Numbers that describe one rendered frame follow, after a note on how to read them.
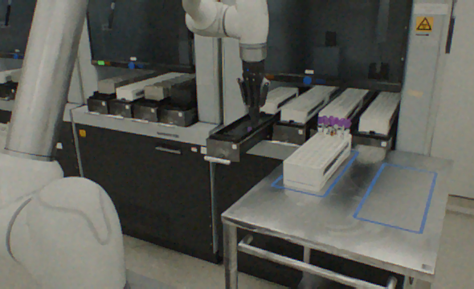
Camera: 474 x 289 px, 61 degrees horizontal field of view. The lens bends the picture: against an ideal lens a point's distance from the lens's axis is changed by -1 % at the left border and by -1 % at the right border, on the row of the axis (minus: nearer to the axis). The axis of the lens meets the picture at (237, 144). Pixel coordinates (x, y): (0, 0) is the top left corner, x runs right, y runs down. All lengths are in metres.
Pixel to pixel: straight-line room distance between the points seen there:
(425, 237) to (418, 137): 0.70
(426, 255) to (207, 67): 1.23
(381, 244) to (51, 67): 0.76
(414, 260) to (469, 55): 1.90
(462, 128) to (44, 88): 2.31
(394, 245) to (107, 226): 0.55
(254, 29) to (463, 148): 1.77
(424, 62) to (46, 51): 1.15
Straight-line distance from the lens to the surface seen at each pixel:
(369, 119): 1.53
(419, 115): 1.55
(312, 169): 1.03
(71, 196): 0.76
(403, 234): 0.93
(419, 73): 1.52
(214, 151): 1.46
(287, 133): 1.59
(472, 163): 2.79
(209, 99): 1.82
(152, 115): 1.91
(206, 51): 1.78
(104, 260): 0.79
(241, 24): 1.32
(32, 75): 0.93
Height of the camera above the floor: 1.30
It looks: 21 degrees down
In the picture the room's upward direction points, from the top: 1 degrees counter-clockwise
